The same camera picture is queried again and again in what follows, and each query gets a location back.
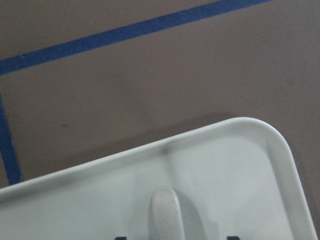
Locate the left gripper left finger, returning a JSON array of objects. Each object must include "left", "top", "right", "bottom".
[{"left": 114, "top": 236, "right": 127, "bottom": 240}]

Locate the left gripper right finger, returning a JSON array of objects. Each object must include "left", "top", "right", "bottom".
[{"left": 226, "top": 235, "right": 240, "bottom": 240}]

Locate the white spoon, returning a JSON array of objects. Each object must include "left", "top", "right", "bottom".
[{"left": 151, "top": 187, "right": 186, "bottom": 240}]

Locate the white rectangular tray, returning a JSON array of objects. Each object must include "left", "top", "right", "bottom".
[{"left": 0, "top": 117, "right": 318, "bottom": 240}]

